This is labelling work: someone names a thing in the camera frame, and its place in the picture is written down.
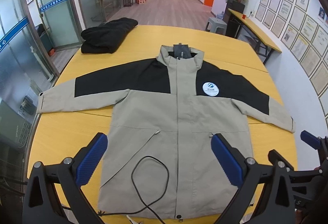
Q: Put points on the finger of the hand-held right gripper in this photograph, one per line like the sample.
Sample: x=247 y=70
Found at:
x=273 y=155
x=309 y=139

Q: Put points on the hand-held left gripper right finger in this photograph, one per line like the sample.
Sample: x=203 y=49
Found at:
x=226 y=160

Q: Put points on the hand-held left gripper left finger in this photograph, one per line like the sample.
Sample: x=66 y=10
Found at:
x=92 y=160

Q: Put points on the beige and black jacket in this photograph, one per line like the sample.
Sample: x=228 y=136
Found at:
x=158 y=116

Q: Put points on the long wooden side desk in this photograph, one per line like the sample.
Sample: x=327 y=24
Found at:
x=256 y=31

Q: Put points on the folded black garment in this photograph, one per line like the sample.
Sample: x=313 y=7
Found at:
x=107 y=34

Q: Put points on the grey plastic stool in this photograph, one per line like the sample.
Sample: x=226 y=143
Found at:
x=216 y=23

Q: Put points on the black cabinet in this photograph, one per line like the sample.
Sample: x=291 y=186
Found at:
x=234 y=19

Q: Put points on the wall of framed certificates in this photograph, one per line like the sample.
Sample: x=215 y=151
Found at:
x=294 y=21

